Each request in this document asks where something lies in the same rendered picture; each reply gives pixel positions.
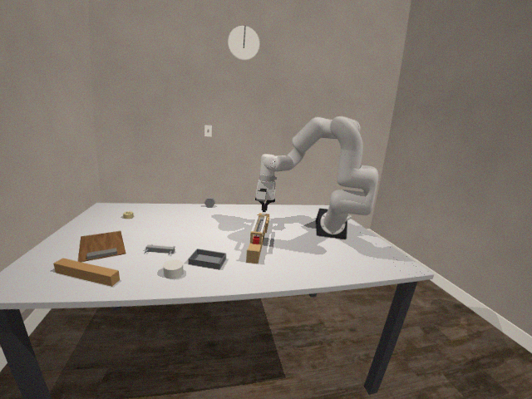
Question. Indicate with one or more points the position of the grey flat bar with small pins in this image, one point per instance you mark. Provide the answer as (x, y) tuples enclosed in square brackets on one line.
[(160, 249)]

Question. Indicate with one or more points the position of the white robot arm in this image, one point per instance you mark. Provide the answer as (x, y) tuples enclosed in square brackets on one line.
[(350, 171)]

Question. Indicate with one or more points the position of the wooden batten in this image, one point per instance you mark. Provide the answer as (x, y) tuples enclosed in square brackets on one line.
[(87, 272)]

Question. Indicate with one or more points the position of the brown wooden clipboard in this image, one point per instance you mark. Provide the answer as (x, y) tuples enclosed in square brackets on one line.
[(99, 246)]

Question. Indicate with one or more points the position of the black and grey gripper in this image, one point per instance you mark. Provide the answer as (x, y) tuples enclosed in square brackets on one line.
[(270, 196)]

